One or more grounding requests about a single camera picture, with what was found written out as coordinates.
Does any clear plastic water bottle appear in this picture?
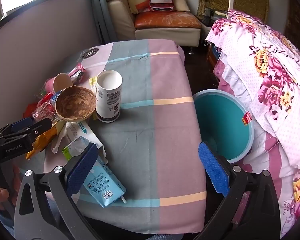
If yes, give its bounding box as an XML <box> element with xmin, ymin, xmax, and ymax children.
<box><xmin>32</xmin><ymin>91</ymin><xmax>63</xmax><ymax>122</ymax></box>

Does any white tissue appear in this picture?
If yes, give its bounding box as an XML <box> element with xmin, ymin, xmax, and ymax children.
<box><xmin>51</xmin><ymin>122</ymin><xmax>70</xmax><ymax>154</ymax></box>

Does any pink paper cup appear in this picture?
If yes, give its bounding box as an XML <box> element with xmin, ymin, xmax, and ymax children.
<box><xmin>45</xmin><ymin>73</ymin><xmax>73</xmax><ymax>94</ymax></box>

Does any orange seat cushion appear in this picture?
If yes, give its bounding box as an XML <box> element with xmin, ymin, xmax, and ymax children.
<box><xmin>134</xmin><ymin>11</ymin><xmax>202</xmax><ymax>30</ymax></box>

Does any blue white milk carton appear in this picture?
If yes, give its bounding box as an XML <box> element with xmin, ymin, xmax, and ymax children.
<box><xmin>62</xmin><ymin>136</ymin><xmax>127</xmax><ymax>208</ymax></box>

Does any teal plastic bin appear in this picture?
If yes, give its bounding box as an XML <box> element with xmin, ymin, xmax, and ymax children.
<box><xmin>192</xmin><ymin>89</ymin><xmax>255</xmax><ymax>163</ymax></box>

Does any cream leather sofa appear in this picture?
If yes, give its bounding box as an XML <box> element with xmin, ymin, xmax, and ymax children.
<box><xmin>104</xmin><ymin>0</ymin><xmax>212</xmax><ymax>48</ymax></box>

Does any white paper packet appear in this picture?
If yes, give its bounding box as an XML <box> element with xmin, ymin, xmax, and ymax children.
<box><xmin>65</xmin><ymin>121</ymin><xmax>107</xmax><ymax>160</ymax></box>

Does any red soda can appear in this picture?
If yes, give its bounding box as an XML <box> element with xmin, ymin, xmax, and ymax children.
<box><xmin>37</xmin><ymin>92</ymin><xmax>55</xmax><ymax>107</ymax></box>

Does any pink floral bedsheet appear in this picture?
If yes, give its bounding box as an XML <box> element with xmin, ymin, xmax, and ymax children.
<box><xmin>205</xmin><ymin>9</ymin><xmax>300</xmax><ymax>230</ymax></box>

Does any pink snack wrapper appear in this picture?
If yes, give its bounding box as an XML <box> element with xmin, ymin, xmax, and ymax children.
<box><xmin>68</xmin><ymin>64</ymin><xmax>85</xmax><ymax>85</ymax></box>

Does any blue grey curtain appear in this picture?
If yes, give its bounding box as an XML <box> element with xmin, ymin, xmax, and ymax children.
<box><xmin>89</xmin><ymin>0</ymin><xmax>115</xmax><ymax>45</ymax></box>

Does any beige pillow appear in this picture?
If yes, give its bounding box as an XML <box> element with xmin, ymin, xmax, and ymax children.
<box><xmin>171</xmin><ymin>0</ymin><xmax>190</xmax><ymax>12</ymax></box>

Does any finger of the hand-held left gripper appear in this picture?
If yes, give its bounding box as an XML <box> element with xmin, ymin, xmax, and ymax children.
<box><xmin>0</xmin><ymin>117</ymin><xmax>34</xmax><ymax>138</ymax></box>
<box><xmin>0</xmin><ymin>118</ymin><xmax>53</xmax><ymax>143</ymax></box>

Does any yellow orange snack bag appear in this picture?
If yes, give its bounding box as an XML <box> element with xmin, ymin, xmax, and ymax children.
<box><xmin>26</xmin><ymin>125</ymin><xmax>59</xmax><ymax>160</ymax></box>

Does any grey partition board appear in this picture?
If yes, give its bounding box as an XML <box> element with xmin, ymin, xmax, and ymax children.
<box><xmin>0</xmin><ymin>0</ymin><xmax>103</xmax><ymax>120</ymax></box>

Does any white cylindrical cup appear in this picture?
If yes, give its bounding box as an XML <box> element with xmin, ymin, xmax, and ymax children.
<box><xmin>94</xmin><ymin>69</ymin><xmax>123</xmax><ymax>123</ymax></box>

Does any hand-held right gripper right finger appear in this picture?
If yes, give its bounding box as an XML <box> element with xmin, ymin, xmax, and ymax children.
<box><xmin>194</xmin><ymin>142</ymin><xmax>282</xmax><ymax>240</ymax></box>

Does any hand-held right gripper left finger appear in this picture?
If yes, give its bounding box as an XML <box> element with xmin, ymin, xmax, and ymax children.
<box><xmin>14</xmin><ymin>142</ymin><xmax>99</xmax><ymax>240</ymax></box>

